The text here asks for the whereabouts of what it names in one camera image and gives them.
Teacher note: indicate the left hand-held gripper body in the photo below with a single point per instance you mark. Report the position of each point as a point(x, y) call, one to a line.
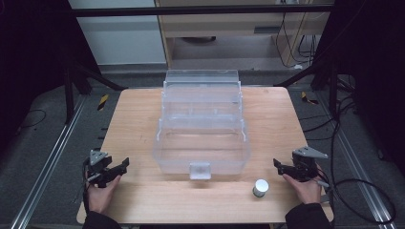
point(99, 165)

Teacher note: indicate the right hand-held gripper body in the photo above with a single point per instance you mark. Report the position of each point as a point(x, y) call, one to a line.
point(305, 165)

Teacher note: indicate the person's right hand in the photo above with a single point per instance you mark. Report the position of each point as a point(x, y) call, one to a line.
point(305, 191)

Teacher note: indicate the person's left hand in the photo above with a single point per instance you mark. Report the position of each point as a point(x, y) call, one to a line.
point(100, 197)

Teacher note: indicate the small white-lidded jar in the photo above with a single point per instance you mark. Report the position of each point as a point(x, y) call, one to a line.
point(260, 187)

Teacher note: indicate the yellow black tape strip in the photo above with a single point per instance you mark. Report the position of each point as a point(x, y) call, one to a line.
point(102, 102)
point(308, 98)

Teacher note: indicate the black metal stand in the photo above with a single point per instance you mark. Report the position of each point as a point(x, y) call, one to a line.
point(332, 92)
point(68, 95)

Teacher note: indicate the clear plastic storage box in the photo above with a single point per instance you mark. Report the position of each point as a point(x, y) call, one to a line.
point(202, 127)

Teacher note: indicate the black curtain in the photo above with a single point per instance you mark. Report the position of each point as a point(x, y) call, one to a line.
point(31, 63)
point(372, 63)

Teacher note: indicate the white cabinet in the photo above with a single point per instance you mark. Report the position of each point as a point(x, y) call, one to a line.
point(121, 38)

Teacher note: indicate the wooden shelf unit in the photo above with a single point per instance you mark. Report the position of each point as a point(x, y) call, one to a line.
point(229, 28)

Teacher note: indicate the black horizontal bar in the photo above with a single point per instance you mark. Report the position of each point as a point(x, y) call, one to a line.
point(191, 10)

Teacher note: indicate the metal floor rail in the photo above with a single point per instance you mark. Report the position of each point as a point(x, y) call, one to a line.
point(47, 165)
point(356, 171)

